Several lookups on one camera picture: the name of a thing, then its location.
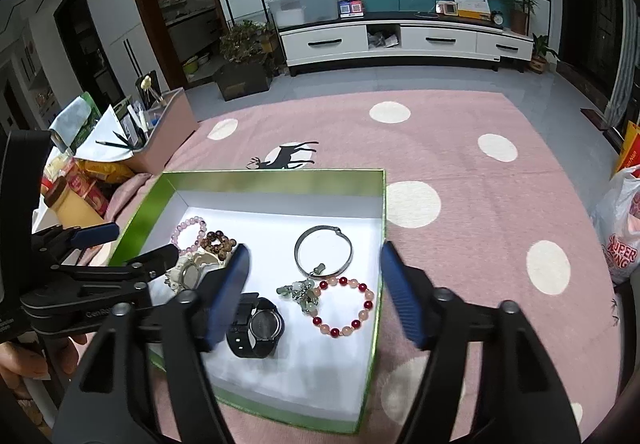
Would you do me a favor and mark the cream white watch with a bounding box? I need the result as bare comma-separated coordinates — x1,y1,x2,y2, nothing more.
165,252,222,294

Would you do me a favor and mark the purple bead bracelet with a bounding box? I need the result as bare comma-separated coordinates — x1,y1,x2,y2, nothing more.
170,214,208,255

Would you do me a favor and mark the brown wooden bead bracelet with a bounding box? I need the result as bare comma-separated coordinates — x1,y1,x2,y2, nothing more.
199,229,239,261

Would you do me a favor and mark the black digital watch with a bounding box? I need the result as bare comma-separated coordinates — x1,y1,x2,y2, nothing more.
227,292,285,360

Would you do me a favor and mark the grey metal bangle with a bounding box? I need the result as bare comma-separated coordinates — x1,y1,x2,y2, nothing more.
293,225,354,280

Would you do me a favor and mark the green jade charm pendant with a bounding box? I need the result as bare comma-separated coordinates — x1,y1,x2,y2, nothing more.
277,279,319,316

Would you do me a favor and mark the red pink bead bracelet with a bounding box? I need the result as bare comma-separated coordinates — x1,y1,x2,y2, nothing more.
310,275,377,339

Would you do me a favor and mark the person's left hand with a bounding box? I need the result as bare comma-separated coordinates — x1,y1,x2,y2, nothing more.
0,334,88,398

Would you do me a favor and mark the yellow bear bottle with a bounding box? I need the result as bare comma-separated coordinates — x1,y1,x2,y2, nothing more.
44,178,104,228

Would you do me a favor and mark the green cardboard box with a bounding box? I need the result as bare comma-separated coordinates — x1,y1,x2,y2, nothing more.
111,169,385,435

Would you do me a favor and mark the white red plastic bag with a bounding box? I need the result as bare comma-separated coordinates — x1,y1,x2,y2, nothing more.
590,166,639,285

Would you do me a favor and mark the dark planter with plants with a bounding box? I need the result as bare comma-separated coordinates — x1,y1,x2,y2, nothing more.
214,20,278,102

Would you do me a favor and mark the white TV cabinet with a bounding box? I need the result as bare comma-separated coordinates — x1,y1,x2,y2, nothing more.
279,19,534,72

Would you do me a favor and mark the clear plastic storage box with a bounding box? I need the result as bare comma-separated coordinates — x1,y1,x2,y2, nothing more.
268,0,338,30

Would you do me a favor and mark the potted plant floor right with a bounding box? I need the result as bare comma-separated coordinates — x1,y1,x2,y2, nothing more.
529,34,559,74

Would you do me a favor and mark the small alarm clock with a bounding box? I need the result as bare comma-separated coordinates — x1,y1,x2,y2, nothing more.
491,11,504,26

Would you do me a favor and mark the yellow white box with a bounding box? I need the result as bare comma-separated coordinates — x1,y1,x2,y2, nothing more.
435,0,491,20

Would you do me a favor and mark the potted plant on cabinet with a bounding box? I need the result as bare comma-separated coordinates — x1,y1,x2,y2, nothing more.
506,0,537,36

